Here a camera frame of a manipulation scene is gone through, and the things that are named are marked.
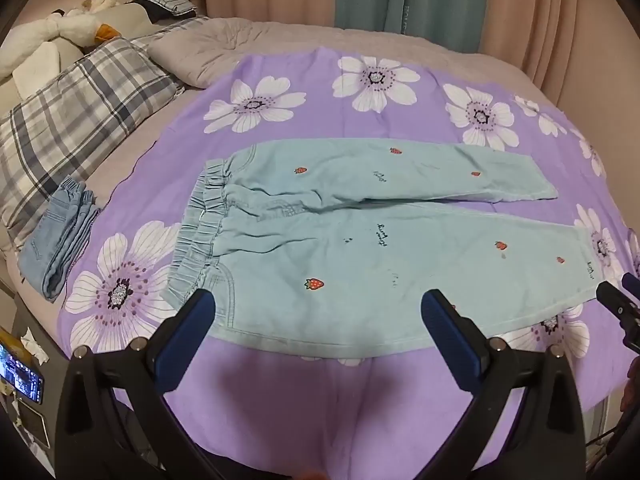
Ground folded blue jeans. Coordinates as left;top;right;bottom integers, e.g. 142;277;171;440
19;175;103;303

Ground light blue strawberry pants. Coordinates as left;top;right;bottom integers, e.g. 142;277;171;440
160;139;598;361

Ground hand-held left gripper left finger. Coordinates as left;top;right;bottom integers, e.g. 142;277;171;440
56;289;236;480

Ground grey quilt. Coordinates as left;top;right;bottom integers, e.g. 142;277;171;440
147;16;531;90

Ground grey bedside table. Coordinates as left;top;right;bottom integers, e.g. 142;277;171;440
0;287;71;476

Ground white tissue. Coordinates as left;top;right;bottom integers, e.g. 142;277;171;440
20;332;51;366

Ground white plush goose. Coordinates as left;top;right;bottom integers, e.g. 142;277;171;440
0;7;123;76

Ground smartphone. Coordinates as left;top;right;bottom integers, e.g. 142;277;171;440
0;327;46;406

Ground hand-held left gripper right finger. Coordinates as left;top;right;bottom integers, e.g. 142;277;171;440
421;288;587;480

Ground purple floral blanket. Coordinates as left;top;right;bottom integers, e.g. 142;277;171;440
57;46;640;480

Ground large plaid pillow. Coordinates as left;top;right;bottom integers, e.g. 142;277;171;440
0;37;186;251

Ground small dark plaid pillow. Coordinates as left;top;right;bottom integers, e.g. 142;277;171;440
125;0;211;26

